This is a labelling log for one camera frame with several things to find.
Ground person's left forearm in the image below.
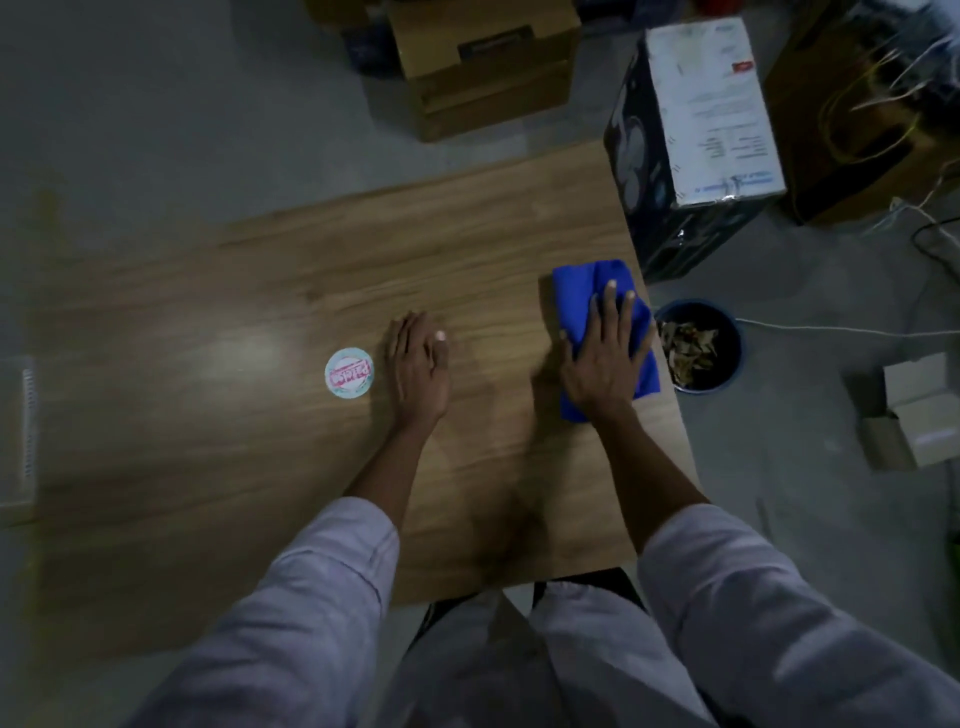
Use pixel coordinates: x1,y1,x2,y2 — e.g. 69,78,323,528
344,419,440,526

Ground large brown cardboard box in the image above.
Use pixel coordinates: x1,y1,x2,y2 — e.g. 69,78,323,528
764,0,960,226

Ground black trousers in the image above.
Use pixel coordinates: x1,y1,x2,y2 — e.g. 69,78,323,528
408,568,648,654

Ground blue round waste bin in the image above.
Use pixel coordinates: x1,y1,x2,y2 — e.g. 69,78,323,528
652,299,746,394

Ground person's left hand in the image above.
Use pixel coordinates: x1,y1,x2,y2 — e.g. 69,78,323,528
386,311,453,436

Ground black box with white label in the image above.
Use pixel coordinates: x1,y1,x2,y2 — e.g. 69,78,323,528
603,16,789,285

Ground small brown cardboard box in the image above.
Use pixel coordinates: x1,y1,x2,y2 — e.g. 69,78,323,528
305,0,384,30

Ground black cable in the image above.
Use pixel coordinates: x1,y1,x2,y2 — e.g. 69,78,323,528
911,217,960,283

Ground dark blue small box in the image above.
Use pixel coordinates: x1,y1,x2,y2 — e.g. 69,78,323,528
341,22,399,79

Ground small open white carton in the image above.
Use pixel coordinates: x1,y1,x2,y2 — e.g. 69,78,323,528
858,352,960,474

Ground wooden table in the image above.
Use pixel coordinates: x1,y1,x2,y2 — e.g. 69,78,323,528
29,140,700,665

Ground clear plastic box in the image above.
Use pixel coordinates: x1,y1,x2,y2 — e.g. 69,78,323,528
0,356,40,526

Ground light denim shirt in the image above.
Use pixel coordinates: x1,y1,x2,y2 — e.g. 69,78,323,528
123,497,960,728

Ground brown cardboard box with handle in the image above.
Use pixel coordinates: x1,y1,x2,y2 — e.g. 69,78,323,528
386,0,583,144

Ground round white foil lid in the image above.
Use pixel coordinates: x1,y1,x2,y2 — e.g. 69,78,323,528
323,347,376,403

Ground yellow wire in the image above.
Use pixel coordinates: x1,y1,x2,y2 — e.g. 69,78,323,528
817,52,924,165

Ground blue cloth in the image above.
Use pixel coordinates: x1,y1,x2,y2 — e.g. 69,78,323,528
552,259,663,424

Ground person's right forearm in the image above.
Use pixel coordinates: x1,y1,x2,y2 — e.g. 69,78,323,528
592,408,712,556

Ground person's right hand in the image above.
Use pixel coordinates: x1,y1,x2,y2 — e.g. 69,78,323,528
558,279,655,425

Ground white cable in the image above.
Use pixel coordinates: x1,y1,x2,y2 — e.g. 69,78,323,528
736,317,960,339

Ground thin white wire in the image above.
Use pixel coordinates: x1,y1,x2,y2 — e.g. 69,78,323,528
862,196,960,249

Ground pile of cardboard paper scraps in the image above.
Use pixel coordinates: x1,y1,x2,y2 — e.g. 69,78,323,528
659,320,721,388

